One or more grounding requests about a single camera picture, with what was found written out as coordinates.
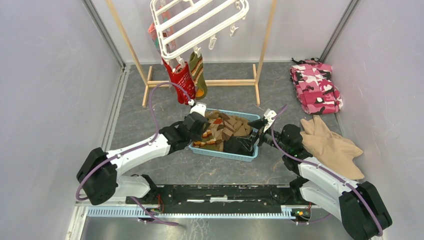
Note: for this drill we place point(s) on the wooden rack frame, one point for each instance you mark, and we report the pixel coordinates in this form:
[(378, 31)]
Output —
[(150, 84)]

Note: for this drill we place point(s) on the pink patterned sock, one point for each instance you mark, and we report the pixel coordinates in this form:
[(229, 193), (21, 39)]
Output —
[(155, 33)]

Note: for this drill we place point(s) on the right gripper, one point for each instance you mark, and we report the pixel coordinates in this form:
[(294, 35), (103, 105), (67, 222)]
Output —
[(257, 124)]

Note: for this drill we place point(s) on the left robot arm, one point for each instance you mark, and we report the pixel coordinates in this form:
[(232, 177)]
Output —
[(101, 176)]

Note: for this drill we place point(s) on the pink camouflage bag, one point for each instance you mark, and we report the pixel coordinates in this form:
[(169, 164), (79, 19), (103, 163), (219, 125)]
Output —
[(315, 90)]

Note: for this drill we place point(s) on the black garment in basket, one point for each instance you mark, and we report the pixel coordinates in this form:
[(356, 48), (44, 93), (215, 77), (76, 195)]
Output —
[(230, 145)]

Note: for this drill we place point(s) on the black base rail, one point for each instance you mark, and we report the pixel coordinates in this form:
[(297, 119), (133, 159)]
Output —
[(223, 199)]

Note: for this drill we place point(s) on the beige cloth on floor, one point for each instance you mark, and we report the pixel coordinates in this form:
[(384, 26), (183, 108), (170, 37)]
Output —
[(331, 149)]

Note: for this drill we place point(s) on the green striped sock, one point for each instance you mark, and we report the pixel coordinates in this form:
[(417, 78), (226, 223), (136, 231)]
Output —
[(196, 68), (207, 141)]

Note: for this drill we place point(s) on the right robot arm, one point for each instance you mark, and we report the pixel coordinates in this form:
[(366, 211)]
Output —
[(326, 174)]

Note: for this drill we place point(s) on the red snowflake sock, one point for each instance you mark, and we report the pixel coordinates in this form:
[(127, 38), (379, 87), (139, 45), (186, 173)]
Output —
[(186, 82)]

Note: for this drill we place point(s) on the light blue plastic basket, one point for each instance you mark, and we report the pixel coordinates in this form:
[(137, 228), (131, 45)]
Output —
[(226, 155)]

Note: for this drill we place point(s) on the white plastic clip hanger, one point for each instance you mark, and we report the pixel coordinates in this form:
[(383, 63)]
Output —
[(182, 25)]

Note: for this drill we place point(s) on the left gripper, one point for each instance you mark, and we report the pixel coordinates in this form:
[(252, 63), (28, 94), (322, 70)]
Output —
[(198, 137)]

